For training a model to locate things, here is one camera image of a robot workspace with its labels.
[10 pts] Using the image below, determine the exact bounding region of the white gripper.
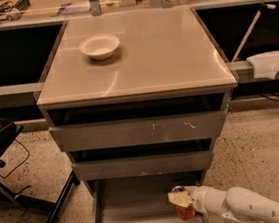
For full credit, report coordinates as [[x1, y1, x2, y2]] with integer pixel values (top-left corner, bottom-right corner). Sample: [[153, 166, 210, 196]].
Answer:
[[168, 186, 221, 215]]

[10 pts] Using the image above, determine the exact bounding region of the red coke can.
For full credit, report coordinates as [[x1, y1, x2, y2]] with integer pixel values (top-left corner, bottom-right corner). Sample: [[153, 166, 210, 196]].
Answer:
[[170, 183, 198, 222]]

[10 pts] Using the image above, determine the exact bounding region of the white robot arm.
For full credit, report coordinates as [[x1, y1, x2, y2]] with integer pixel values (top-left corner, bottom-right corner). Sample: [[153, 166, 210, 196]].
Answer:
[[168, 185, 279, 223]]

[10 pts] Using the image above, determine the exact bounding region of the grey open bottom drawer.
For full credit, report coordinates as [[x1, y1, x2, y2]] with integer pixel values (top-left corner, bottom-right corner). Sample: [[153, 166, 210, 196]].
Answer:
[[92, 172, 208, 223]]

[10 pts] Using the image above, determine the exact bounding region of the grey drawer cabinet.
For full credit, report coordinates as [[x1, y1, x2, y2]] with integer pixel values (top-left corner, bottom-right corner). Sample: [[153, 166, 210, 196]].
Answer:
[[27, 0, 255, 223]]

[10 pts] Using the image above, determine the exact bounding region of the grey middle drawer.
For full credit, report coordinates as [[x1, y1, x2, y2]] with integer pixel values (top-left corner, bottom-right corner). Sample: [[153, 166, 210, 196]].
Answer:
[[72, 151, 213, 181]]

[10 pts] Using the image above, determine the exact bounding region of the grey top drawer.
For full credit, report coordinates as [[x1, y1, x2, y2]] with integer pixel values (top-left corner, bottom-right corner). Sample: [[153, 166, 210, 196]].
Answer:
[[49, 111, 226, 152]]

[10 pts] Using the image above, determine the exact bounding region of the white plastic cover part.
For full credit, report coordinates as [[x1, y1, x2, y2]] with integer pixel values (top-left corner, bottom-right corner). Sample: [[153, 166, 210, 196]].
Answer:
[[246, 50, 279, 79]]

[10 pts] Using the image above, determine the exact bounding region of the white paper bowl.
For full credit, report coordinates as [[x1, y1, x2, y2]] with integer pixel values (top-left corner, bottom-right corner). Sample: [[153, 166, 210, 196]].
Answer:
[[79, 34, 120, 61]]

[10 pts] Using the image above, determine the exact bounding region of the black office chair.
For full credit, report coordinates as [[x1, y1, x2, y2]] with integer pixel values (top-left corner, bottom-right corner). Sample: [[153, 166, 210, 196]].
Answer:
[[0, 93, 86, 223]]

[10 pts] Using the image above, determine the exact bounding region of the white stick with black tip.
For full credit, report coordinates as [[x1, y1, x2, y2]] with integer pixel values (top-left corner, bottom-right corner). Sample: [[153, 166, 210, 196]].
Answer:
[[225, 0, 279, 63]]

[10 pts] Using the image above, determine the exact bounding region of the black floor cable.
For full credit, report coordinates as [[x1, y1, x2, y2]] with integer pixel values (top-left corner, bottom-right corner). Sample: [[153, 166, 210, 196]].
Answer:
[[0, 137, 34, 180]]

